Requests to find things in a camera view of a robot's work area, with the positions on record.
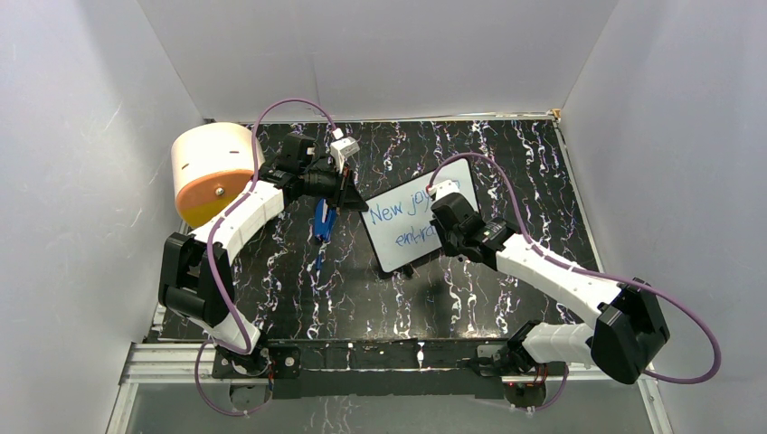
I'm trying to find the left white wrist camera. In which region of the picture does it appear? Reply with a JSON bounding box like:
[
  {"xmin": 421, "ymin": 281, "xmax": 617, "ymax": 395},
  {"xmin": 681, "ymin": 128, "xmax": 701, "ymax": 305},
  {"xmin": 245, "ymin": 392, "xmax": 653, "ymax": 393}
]
[{"xmin": 329, "ymin": 127, "xmax": 360, "ymax": 174}]

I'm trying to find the small black-framed whiteboard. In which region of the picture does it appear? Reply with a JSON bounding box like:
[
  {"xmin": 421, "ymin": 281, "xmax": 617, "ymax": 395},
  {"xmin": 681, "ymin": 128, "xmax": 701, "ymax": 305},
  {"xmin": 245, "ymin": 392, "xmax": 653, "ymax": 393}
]
[{"xmin": 361, "ymin": 171, "xmax": 441, "ymax": 273}]

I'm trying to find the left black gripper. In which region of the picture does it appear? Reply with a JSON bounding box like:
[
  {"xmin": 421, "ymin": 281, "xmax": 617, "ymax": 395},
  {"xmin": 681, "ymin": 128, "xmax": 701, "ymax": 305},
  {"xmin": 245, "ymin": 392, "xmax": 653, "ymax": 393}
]
[{"xmin": 301, "ymin": 163, "xmax": 369, "ymax": 214}]

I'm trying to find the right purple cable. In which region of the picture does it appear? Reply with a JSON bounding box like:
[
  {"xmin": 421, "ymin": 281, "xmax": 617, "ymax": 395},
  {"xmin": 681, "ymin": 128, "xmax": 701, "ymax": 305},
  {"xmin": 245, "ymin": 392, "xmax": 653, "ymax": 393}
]
[{"xmin": 427, "ymin": 152, "xmax": 723, "ymax": 412}]

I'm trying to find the cream orange cylindrical drum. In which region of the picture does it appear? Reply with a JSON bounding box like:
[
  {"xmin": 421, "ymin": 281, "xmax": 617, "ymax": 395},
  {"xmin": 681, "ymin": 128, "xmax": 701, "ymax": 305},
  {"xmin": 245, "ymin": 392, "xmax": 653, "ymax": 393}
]
[{"xmin": 170, "ymin": 122, "xmax": 264, "ymax": 228}]

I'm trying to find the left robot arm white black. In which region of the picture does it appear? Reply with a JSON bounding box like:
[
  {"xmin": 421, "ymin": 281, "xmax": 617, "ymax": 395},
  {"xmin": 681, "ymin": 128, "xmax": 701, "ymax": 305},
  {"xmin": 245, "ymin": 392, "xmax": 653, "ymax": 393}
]
[{"xmin": 158, "ymin": 123, "xmax": 368, "ymax": 376}]

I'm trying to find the blue stapler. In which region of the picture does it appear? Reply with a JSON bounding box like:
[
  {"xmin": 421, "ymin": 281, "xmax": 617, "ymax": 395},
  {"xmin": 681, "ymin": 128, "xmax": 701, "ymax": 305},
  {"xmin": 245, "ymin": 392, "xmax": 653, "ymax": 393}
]
[{"xmin": 312, "ymin": 199, "xmax": 337, "ymax": 243}]

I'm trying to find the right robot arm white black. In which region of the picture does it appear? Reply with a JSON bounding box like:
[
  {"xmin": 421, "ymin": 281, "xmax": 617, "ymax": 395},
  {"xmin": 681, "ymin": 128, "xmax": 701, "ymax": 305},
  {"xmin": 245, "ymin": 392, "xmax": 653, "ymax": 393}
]
[{"xmin": 428, "ymin": 185, "xmax": 670, "ymax": 384}]

